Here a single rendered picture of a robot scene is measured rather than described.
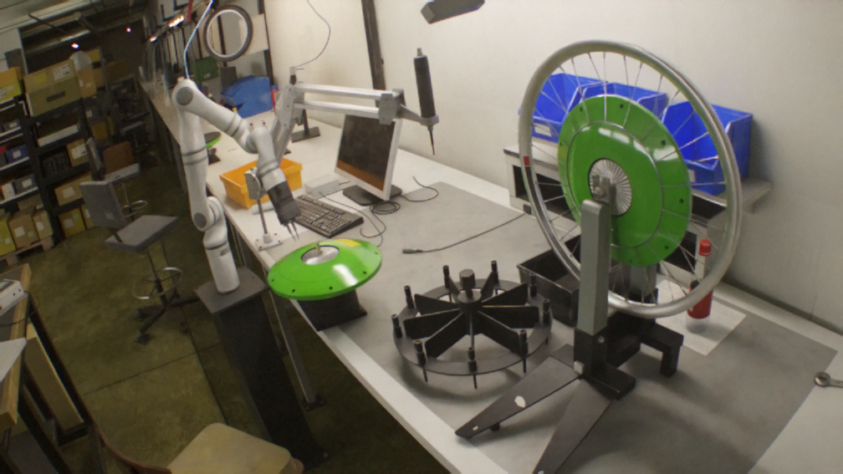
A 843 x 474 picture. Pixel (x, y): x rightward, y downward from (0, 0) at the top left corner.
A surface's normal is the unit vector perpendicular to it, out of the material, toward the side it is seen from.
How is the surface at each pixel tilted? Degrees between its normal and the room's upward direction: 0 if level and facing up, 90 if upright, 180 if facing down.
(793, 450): 0
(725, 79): 90
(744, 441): 0
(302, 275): 14
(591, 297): 87
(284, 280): 23
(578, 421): 18
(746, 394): 0
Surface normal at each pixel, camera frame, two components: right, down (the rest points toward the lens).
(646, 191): -0.68, 0.36
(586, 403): -0.37, -0.75
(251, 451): -0.13, -0.90
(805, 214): -0.84, 0.32
